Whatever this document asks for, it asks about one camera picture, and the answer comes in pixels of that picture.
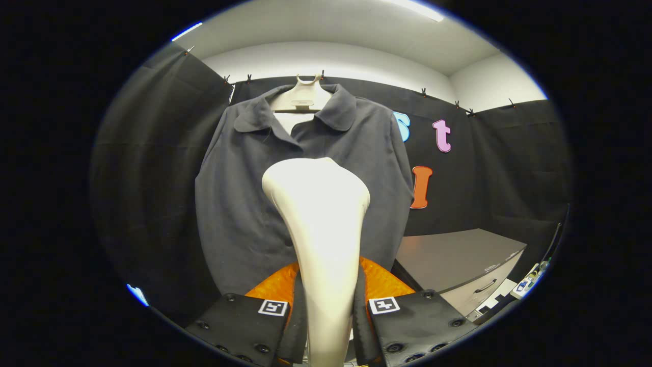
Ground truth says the white paper sheet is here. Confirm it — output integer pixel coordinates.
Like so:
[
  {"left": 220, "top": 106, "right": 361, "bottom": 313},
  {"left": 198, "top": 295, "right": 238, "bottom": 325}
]
[{"left": 476, "top": 293, "right": 515, "bottom": 317}]

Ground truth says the colourful clutter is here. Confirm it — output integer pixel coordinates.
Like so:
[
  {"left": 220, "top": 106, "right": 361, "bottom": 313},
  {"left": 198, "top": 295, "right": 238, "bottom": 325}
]
[{"left": 511, "top": 260, "right": 552, "bottom": 300}]

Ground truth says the row of black clips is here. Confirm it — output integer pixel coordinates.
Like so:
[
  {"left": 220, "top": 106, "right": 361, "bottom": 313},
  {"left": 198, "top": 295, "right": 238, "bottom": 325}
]
[{"left": 184, "top": 46, "right": 516, "bottom": 117}]

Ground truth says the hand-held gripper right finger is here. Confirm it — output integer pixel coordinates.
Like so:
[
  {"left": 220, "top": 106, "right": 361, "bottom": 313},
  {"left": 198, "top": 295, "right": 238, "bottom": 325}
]
[{"left": 352, "top": 256, "right": 477, "bottom": 367}]

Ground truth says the black backdrop cloth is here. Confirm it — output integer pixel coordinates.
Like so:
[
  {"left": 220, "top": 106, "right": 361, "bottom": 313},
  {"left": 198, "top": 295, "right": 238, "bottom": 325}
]
[{"left": 91, "top": 43, "right": 574, "bottom": 327}]

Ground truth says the dark grey button shirt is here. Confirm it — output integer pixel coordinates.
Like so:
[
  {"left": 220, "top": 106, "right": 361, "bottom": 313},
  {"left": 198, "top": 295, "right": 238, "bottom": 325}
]
[{"left": 195, "top": 83, "right": 414, "bottom": 296}]

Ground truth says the cream garment steamer head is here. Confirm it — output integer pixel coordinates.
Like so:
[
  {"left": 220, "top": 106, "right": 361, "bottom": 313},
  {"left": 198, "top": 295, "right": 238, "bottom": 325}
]
[{"left": 262, "top": 157, "right": 371, "bottom": 367}]

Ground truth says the glowing blue screen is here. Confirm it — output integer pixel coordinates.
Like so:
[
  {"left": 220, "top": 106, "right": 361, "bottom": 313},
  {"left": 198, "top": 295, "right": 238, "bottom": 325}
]
[{"left": 126, "top": 283, "right": 149, "bottom": 307}]

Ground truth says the cream clothes hanger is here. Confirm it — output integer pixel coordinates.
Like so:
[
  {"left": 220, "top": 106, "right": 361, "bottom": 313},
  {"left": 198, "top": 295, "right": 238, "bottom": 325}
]
[{"left": 269, "top": 74, "right": 333, "bottom": 113}]

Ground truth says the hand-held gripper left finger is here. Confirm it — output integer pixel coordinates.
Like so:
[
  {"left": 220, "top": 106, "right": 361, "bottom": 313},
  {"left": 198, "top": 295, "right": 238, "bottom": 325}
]
[{"left": 184, "top": 263, "right": 309, "bottom": 367}]

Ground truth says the grey cabinet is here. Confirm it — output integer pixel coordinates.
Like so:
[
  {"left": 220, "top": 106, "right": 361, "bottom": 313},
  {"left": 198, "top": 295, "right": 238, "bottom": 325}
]
[{"left": 395, "top": 228, "right": 528, "bottom": 318}]

